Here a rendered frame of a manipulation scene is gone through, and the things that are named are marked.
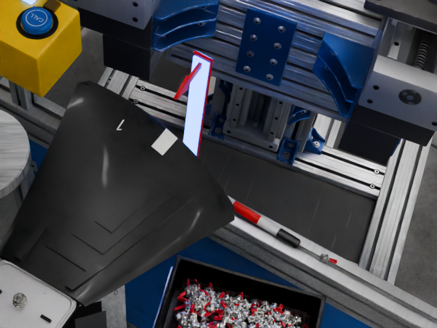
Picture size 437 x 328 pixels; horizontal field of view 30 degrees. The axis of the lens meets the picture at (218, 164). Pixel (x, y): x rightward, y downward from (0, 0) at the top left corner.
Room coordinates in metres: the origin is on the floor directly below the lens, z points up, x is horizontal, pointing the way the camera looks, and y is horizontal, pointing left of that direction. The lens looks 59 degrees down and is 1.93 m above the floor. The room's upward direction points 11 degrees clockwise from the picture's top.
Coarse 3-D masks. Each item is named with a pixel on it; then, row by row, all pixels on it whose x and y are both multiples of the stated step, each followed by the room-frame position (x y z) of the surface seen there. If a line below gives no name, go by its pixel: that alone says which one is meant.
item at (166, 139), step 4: (164, 132) 0.49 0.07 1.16; (168, 132) 0.49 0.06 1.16; (160, 136) 0.48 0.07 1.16; (164, 136) 0.48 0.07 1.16; (168, 136) 0.49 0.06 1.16; (172, 136) 0.49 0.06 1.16; (156, 140) 0.48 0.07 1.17; (160, 140) 0.48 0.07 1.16; (164, 140) 0.48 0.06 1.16; (168, 140) 0.48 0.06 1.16; (172, 140) 0.48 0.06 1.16; (152, 144) 0.47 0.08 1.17; (156, 144) 0.47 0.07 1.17; (160, 144) 0.47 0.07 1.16; (164, 144) 0.47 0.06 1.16; (168, 144) 0.48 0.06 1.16; (156, 148) 0.47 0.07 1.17; (160, 148) 0.47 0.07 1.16; (164, 148) 0.47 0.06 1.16; (160, 152) 0.46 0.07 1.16; (164, 152) 0.46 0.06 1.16
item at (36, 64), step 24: (0, 0) 0.70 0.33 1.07; (0, 24) 0.66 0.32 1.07; (72, 24) 0.70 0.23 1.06; (0, 48) 0.64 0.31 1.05; (24, 48) 0.63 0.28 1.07; (48, 48) 0.64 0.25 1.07; (72, 48) 0.69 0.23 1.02; (0, 72) 0.64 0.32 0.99; (24, 72) 0.63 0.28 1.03; (48, 72) 0.64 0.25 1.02
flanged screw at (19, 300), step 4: (16, 296) 0.26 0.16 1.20; (20, 296) 0.26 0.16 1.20; (24, 296) 0.26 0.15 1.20; (12, 300) 0.25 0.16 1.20; (16, 300) 0.26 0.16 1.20; (20, 300) 0.26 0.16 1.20; (24, 300) 0.25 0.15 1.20; (16, 304) 0.25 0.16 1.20; (20, 304) 0.25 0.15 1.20; (24, 304) 0.25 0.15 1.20
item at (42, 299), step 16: (0, 272) 0.28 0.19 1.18; (16, 272) 0.29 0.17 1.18; (0, 288) 0.27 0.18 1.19; (16, 288) 0.27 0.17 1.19; (32, 288) 0.27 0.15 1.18; (48, 288) 0.28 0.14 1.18; (0, 304) 0.25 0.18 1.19; (32, 304) 0.26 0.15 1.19; (48, 304) 0.26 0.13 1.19; (64, 304) 0.26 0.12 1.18; (0, 320) 0.24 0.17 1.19; (16, 320) 0.24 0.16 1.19; (32, 320) 0.24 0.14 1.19; (64, 320) 0.25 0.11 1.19
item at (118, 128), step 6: (120, 114) 0.49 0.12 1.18; (114, 120) 0.48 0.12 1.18; (120, 120) 0.48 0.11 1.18; (126, 120) 0.49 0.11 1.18; (114, 126) 0.47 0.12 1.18; (120, 126) 0.48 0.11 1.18; (126, 126) 0.48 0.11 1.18; (114, 132) 0.47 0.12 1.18; (120, 132) 0.47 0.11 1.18; (126, 132) 0.47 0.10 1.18
